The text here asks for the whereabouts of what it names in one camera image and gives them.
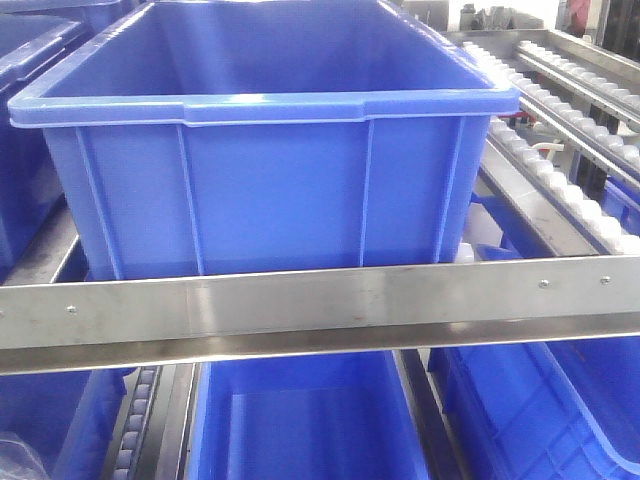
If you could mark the blue bin upper shelf centre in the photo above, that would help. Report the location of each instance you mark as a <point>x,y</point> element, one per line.
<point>222,137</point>

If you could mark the blue bin below centre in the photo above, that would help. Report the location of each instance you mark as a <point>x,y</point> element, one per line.
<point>327,416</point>

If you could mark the blue bin below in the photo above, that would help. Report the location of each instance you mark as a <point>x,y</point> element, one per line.
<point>548,410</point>
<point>66,418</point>
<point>327,416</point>

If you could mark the lower roller track strip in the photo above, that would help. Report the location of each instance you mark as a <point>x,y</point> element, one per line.
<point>136,423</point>

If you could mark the white roller conveyor track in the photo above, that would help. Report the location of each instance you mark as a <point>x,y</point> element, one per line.
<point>606,229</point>

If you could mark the blue bin below right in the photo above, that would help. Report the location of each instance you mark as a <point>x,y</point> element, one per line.
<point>548,410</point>

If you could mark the blue bin below left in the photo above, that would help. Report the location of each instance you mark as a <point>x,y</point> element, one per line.
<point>66,418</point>

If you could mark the steel shelf rack frame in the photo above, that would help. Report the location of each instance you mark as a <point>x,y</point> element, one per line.
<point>581,289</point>

